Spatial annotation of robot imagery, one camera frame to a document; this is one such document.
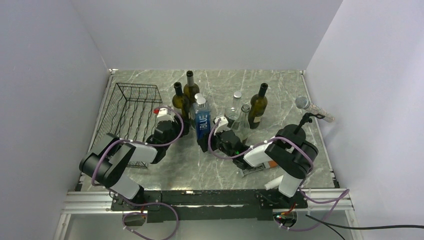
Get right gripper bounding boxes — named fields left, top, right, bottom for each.
left=197, top=125, right=236, bottom=159

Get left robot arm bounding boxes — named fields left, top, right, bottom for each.
left=79, top=120, right=182, bottom=210

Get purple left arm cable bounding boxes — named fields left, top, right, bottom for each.
left=91, top=105, right=185, bottom=240

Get clear empty glass bottle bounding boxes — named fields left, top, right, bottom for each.
left=231, top=104, right=251, bottom=144

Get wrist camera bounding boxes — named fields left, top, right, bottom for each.
left=153, top=107, right=174, bottom=122
left=213, top=116, right=230, bottom=135

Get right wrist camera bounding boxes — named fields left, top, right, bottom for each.
left=213, top=116, right=230, bottom=135

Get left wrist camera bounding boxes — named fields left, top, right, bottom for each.
left=153, top=107, right=174, bottom=122

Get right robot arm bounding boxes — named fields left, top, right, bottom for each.
left=197, top=124, right=319, bottom=208

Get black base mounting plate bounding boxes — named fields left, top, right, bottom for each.
left=110, top=189, right=308, bottom=223

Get green wine bottle grey cap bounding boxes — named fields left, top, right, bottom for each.
left=183, top=70, right=200, bottom=105

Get black power cable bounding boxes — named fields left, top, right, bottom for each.
left=305, top=214, right=424, bottom=240

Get black wire wine rack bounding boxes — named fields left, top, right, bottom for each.
left=90, top=83, right=163, bottom=148

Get dark wine bottle right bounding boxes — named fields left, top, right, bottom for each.
left=248, top=83, right=268, bottom=129

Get clear labelled bottle silver cap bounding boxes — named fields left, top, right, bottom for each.
left=224, top=91, right=242, bottom=128

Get dark green wine bottle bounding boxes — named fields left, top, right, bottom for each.
left=172, top=81, right=190, bottom=131

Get white toy microphone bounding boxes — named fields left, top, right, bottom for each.
left=264, top=175, right=284, bottom=191

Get grey tool coloured blocks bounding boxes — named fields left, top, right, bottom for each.
left=238, top=161, right=278, bottom=178

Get grey handheld microphone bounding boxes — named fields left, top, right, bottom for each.
left=294, top=96, right=335, bottom=123

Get blue square glass bottle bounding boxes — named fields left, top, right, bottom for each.
left=194, top=97, right=211, bottom=140

